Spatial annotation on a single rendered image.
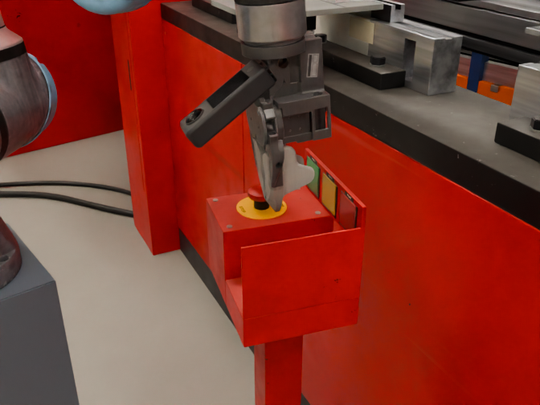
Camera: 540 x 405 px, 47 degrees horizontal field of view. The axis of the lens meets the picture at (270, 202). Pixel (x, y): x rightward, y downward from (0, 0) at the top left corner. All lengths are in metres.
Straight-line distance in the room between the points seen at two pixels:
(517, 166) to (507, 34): 0.52
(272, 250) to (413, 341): 0.39
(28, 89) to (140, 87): 1.21
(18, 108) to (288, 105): 0.33
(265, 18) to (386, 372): 0.72
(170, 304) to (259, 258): 1.29
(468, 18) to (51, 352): 1.01
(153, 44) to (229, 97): 1.33
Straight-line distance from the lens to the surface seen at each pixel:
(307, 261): 0.77
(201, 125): 0.68
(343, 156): 1.09
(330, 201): 0.85
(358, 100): 1.03
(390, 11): 1.17
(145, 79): 2.02
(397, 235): 1.01
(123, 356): 1.85
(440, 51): 1.07
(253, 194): 0.86
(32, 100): 0.83
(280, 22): 0.66
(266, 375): 0.96
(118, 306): 2.04
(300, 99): 0.69
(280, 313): 0.80
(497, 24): 1.33
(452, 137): 0.91
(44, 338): 0.81
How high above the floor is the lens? 1.19
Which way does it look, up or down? 27 degrees down
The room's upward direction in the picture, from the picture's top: straight up
